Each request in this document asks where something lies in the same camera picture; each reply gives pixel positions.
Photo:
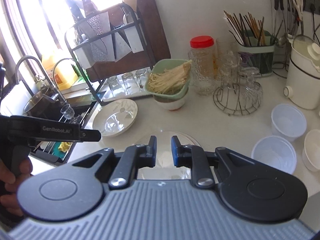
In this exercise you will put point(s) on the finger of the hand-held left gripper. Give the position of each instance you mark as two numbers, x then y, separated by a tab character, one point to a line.
91	135

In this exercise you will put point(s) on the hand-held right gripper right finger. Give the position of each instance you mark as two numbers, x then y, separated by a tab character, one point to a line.
175	152

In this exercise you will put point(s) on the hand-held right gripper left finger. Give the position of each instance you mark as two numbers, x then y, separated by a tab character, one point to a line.
153	152

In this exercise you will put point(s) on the clear glass plate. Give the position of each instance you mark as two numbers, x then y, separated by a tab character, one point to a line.
162	140

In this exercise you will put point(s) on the white ceramic bowl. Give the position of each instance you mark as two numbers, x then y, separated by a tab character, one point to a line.
312	150

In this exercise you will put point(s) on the person's left hand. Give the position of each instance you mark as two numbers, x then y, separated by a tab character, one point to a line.
17	177

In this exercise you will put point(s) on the kitchen sink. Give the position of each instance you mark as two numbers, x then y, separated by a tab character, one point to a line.
75	130

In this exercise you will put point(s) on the yellow sponge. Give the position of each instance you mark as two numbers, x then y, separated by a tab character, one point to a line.
64	147

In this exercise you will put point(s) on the stainless steel pot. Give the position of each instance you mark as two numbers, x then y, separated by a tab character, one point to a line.
37	102

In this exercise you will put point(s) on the white leaf-pattern plate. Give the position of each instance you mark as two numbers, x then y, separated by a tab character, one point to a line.
117	120

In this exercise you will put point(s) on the steel sink faucet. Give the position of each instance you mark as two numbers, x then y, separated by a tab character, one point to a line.
58	92

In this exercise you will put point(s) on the black metal knife rack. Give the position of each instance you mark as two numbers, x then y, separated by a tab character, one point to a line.
95	93

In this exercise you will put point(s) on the white bowl with red base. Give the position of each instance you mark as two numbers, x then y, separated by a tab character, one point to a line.
170	103

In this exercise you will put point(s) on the white draining tray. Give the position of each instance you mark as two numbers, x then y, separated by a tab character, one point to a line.
130	97

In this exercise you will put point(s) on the clear drinking glass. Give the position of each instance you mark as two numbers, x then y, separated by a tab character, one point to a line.
129	82
115	86
142	77

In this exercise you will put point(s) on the yellow detergent bottle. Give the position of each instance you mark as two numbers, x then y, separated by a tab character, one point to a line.
62	72

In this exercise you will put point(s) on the green plastic colander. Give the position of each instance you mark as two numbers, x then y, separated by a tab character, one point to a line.
172	90

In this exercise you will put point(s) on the steel gooseneck faucet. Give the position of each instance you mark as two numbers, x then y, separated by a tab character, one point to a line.
18	66

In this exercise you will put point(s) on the enoki mushroom bundle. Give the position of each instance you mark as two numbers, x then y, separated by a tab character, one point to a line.
167	78

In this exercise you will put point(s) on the textured glass jar red lid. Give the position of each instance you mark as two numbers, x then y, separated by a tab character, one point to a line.
202	72

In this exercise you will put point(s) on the steel kitchen knife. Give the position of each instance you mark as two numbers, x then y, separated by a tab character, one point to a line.
122	42

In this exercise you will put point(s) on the hammered steel cleaver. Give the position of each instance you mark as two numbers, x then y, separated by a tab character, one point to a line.
98	37

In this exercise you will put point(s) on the white plastic bowl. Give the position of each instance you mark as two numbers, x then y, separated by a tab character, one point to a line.
273	155
287	120

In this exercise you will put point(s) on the brown wooden cutting board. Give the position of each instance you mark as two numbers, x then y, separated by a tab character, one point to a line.
155	42

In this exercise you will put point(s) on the green chopstick holder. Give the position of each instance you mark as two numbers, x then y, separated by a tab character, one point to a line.
260	60

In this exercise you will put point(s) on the white electric cooking pot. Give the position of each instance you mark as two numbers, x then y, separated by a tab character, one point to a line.
302	80

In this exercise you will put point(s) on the hanging kitchen utensils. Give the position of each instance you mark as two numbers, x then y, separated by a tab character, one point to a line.
287	7

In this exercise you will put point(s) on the black wall outlet strip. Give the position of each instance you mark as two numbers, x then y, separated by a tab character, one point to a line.
312	3

